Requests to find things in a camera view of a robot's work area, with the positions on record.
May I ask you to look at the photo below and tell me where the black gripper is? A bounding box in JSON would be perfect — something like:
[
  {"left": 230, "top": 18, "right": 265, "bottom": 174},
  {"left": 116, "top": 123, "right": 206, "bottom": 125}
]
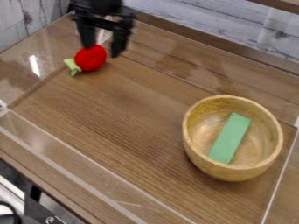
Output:
[{"left": 71, "top": 0, "right": 135, "bottom": 58}]

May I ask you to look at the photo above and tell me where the red plush fruit green stem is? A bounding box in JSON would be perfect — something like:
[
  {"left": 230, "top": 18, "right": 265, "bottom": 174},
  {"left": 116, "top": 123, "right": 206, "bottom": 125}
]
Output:
[{"left": 63, "top": 45, "right": 108, "bottom": 76}]

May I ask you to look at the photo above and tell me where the wooden bowl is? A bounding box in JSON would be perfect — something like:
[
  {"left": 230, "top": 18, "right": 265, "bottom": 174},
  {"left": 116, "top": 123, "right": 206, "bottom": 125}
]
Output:
[{"left": 182, "top": 95, "right": 285, "bottom": 182}]

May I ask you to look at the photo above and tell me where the green rectangular block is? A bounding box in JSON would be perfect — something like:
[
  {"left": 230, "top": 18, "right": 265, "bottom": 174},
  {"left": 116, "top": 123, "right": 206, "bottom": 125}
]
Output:
[{"left": 207, "top": 112, "right": 251, "bottom": 164}]

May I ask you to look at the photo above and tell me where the clear acrylic corner bracket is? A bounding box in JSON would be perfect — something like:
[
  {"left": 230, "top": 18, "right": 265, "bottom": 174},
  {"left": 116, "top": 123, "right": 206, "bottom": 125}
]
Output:
[{"left": 96, "top": 29, "right": 112, "bottom": 45}]

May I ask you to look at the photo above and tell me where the clear acrylic tray wall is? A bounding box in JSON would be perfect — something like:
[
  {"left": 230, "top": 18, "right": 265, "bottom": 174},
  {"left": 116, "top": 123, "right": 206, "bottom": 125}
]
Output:
[{"left": 0, "top": 101, "right": 197, "bottom": 224}]

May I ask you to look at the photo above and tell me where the black metal table frame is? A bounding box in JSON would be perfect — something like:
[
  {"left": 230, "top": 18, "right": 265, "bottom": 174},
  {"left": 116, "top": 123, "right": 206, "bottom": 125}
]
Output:
[{"left": 0, "top": 185, "right": 66, "bottom": 224}]

